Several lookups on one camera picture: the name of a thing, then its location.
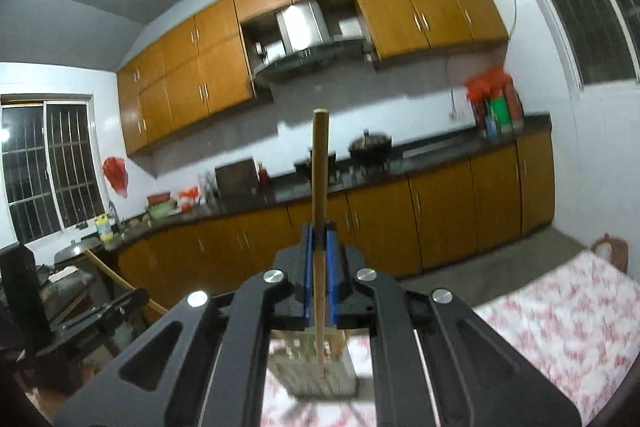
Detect brown lower kitchen cabinets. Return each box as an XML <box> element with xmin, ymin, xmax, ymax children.
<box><xmin>116</xmin><ymin>124</ymin><xmax>555</xmax><ymax>308</ymax></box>

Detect brown kitchen cabinets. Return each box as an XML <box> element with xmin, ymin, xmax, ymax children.
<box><xmin>117</xmin><ymin>0</ymin><xmax>508</xmax><ymax>154</ymax></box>
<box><xmin>116</xmin><ymin>124</ymin><xmax>555</xmax><ymax>308</ymax></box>

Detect brown upper kitchen cabinets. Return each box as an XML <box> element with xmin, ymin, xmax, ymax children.
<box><xmin>117</xmin><ymin>0</ymin><xmax>508</xmax><ymax>154</ymax></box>

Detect black countertop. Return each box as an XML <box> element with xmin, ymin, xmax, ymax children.
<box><xmin>103</xmin><ymin>113</ymin><xmax>552</xmax><ymax>254</ymax></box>

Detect black wok with lid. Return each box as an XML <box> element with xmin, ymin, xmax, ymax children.
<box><xmin>294</xmin><ymin>150</ymin><xmax>336</xmax><ymax>182</ymax></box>

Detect red bottle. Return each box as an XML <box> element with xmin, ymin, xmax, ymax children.
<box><xmin>257</xmin><ymin>162</ymin><xmax>272</xmax><ymax>190</ymax></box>

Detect thick wooden chopstick right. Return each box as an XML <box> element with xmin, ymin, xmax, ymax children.
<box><xmin>82</xmin><ymin>248</ymin><xmax>168</xmax><ymax>315</ymax></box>

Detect dark cutting board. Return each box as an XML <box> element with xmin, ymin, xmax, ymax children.
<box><xmin>214</xmin><ymin>158</ymin><xmax>259</xmax><ymax>198</ymax></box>

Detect black pot with lid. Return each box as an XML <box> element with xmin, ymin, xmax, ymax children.
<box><xmin>348</xmin><ymin>129</ymin><xmax>393</xmax><ymax>169</ymax></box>

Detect sink faucet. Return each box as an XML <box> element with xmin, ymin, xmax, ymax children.
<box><xmin>108</xmin><ymin>200</ymin><xmax>122</xmax><ymax>233</ymax></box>

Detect yellow detergent bottle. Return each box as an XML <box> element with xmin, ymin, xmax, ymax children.
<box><xmin>94</xmin><ymin>213</ymin><xmax>114</xmax><ymax>244</ymax></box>

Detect small red bag on counter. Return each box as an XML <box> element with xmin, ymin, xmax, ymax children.
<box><xmin>178</xmin><ymin>185</ymin><xmax>202</xmax><ymax>212</ymax></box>

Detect green bowl stack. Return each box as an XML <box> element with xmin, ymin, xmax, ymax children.
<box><xmin>146</xmin><ymin>192</ymin><xmax>178</xmax><ymax>220</ymax></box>

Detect left window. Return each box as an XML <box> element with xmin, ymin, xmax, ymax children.
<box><xmin>1</xmin><ymin>101</ymin><xmax>105</xmax><ymax>244</ymax></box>

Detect steel range hood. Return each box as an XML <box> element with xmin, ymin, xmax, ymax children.
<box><xmin>241</xmin><ymin>0</ymin><xmax>373</xmax><ymax>87</ymax></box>

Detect green box on counter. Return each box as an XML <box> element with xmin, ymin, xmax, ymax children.
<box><xmin>489</xmin><ymin>96</ymin><xmax>513</xmax><ymax>133</ymax></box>

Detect red plastic bag on counter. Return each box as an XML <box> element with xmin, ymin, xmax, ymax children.
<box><xmin>464</xmin><ymin>67</ymin><xmax>524</xmax><ymax>140</ymax></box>

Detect pink floral tablecloth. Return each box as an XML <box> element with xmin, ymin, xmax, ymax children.
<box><xmin>260</xmin><ymin>251</ymin><xmax>639</xmax><ymax>426</ymax></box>

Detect wooden chair back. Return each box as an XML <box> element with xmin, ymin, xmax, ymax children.
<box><xmin>591</xmin><ymin>233</ymin><xmax>629</xmax><ymax>274</ymax></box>

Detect red bag hanging on wall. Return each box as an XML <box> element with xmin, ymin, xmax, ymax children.
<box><xmin>102</xmin><ymin>156</ymin><xmax>128</xmax><ymax>198</ymax></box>

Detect wall power cable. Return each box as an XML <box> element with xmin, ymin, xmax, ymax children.
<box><xmin>449</xmin><ymin>0</ymin><xmax>519</xmax><ymax>120</ymax></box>

